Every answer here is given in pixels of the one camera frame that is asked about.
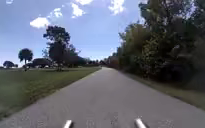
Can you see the row of distant trees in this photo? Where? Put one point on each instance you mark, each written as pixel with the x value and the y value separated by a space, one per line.
pixel 76 61

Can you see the grey asphalt path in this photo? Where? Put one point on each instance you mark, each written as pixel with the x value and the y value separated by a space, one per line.
pixel 106 96

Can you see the tall dark tree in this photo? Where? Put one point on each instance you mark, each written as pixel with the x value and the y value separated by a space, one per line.
pixel 58 46

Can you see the robot's own part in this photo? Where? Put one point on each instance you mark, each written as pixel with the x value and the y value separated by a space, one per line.
pixel 68 124
pixel 140 123

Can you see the wood of dense trees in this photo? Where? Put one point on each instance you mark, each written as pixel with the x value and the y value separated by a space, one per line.
pixel 170 43

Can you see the round-crowned tree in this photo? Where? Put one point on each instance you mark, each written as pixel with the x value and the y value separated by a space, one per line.
pixel 25 55

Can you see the grass field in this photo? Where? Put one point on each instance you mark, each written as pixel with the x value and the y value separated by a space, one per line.
pixel 23 86

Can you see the grass verge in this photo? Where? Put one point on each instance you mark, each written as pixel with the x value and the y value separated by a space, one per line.
pixel 186 95

